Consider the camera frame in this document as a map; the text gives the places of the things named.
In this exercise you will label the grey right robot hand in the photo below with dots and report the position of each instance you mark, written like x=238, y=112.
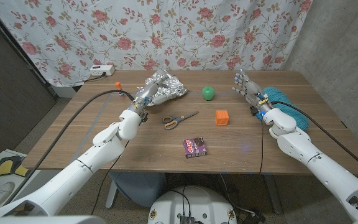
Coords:
x=252, y=91

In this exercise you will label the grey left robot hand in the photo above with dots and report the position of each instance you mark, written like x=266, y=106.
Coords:
x=146, y=95

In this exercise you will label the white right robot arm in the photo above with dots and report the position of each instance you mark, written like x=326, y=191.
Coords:
x=306, y=146

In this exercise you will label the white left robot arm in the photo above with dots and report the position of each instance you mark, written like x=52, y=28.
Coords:
x=104, y=146

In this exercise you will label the crumpled aluminum foil sheet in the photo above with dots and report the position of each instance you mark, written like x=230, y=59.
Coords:
x=174, y=87

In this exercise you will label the orange cube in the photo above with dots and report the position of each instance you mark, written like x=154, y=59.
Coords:
x=222, y=117

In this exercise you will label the purple box of matches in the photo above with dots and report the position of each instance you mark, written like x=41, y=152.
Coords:
x=194, y=147

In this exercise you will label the teal yarn skein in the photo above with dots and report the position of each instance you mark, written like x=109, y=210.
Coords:
x=275, y=93

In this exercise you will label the glue stick with orange cap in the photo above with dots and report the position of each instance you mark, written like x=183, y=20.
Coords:
x=117, y=84

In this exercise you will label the green toy apple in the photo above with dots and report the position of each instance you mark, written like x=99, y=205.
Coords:
x=208, y=93

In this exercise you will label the white power strip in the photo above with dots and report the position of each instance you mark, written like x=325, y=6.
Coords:
x=102, y=70

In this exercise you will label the floral print backdrop cloth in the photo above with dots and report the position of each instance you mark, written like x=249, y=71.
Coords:
x=166, y=31

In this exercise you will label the blue-grey stool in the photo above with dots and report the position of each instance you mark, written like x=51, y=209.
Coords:
x=141, y=186

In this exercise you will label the grey table leg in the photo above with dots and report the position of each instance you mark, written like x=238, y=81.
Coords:
x=272, y=194

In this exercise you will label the white table leg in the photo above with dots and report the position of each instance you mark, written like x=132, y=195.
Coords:
x=111, y=194

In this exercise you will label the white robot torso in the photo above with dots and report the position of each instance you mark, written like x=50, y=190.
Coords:
x=204, y=202

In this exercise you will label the white floor board yellow marks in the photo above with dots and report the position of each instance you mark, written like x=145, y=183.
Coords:
x=8, y=165

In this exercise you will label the white sneaker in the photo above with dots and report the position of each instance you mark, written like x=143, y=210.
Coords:
x=2, y=193

